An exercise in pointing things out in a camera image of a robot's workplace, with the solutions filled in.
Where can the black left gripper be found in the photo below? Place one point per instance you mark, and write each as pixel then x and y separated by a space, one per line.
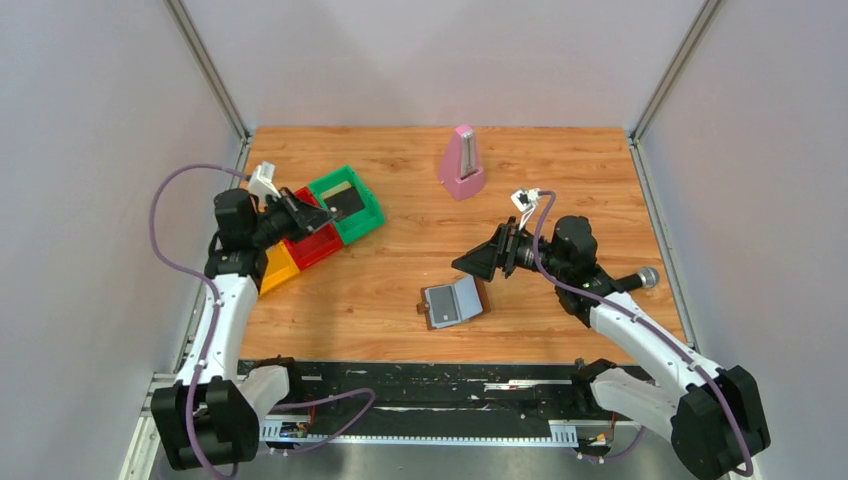
pixel 295 213

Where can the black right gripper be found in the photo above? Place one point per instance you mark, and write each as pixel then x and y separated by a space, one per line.
pixel 505 247

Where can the brown leather card holder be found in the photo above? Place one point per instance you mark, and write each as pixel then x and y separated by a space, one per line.
pixel 471 295

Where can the black striped card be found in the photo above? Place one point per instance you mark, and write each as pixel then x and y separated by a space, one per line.
pixel 345 203

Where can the grey card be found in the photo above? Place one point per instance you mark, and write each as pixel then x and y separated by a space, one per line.
pixel 442 307

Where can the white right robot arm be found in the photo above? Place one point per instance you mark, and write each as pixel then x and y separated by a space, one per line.
pixel 712 416

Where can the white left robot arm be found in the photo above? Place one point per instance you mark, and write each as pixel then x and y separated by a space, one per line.
pixel 225 331

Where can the red plastic bin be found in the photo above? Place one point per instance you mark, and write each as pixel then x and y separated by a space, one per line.
pixel 316 247

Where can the green plastic bin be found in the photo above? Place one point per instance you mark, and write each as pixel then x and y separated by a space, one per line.
pixel 360 224

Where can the yellow plastic bin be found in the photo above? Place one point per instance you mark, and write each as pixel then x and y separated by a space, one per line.
pixel 280 268

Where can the pink metronome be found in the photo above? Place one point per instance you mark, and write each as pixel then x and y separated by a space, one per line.
pixel 461 170

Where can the black microphone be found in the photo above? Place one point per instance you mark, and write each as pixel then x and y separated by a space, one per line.
pixel 644 278

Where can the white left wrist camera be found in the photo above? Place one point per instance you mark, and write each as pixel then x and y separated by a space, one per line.
pixel 260 183

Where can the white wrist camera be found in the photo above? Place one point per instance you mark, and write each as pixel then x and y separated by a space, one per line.
pixel 526 201
pixel 260 183

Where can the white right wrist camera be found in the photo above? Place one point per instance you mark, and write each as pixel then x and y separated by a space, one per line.
pixel 526 201

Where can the black mounting rail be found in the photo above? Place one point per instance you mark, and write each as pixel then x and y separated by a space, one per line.
pixel 283 403

